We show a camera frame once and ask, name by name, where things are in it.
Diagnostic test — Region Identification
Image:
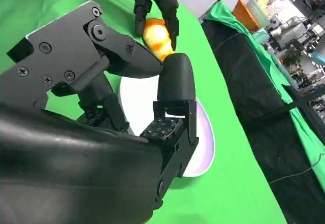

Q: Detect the teal rounded object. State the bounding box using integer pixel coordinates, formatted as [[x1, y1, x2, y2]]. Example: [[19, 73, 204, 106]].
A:
[[311, 51, 325, 66]]

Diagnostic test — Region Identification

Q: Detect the lilac plate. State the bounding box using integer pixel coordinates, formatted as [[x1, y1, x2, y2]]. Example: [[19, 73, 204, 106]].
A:
[[118, 75, 216, 178]]

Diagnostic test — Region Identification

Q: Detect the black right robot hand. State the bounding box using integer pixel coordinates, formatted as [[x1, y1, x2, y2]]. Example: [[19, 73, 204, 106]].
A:
[[0, 0, 200, 224]]

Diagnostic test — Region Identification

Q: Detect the green cloth on neighbouring desk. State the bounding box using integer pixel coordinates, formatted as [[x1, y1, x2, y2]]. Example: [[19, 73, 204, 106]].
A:
[[203, 0, 325, 191]]

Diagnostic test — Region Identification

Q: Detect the orange box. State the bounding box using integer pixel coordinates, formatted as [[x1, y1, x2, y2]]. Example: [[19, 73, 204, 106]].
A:
[[232, 0, 261, 31]]

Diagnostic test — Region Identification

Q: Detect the black fabric side panel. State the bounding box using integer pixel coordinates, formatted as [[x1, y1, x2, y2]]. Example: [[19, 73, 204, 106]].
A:
[[202, 19, 325, 224]]

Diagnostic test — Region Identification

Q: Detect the green table cloth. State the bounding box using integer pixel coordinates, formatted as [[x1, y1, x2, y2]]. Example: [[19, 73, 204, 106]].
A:
[[0, 0, 289, 224]]

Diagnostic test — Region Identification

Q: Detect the thin black cable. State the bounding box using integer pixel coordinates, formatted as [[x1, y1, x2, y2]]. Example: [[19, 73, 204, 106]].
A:
[[214, 33, 251, 51], [269, 152, 325, 184]]

